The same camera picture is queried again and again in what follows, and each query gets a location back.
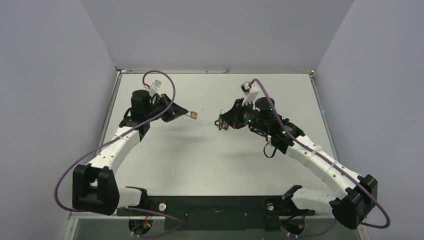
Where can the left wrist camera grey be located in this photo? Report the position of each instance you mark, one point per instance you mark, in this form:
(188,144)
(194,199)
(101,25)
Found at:
(154,88)

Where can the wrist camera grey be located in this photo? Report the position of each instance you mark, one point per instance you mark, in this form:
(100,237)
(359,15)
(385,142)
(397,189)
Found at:
(154,88)
(251,91)

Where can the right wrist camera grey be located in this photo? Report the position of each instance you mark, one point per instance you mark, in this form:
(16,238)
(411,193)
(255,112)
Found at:
(251,91)

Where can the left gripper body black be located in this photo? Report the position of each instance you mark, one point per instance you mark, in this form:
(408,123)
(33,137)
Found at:
(161,104)

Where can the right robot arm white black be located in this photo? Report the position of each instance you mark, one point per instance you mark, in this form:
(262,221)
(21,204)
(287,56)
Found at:
(351,195)

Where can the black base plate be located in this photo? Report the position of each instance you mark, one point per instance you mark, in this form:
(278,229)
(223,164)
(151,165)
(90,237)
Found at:
(228,213)

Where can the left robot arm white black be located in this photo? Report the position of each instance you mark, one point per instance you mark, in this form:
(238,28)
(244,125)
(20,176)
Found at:
(94,185)

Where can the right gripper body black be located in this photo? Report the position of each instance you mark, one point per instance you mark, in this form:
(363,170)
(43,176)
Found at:
(236,112)

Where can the orange padlock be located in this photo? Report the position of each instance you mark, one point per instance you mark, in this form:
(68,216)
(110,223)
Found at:
(222,125)

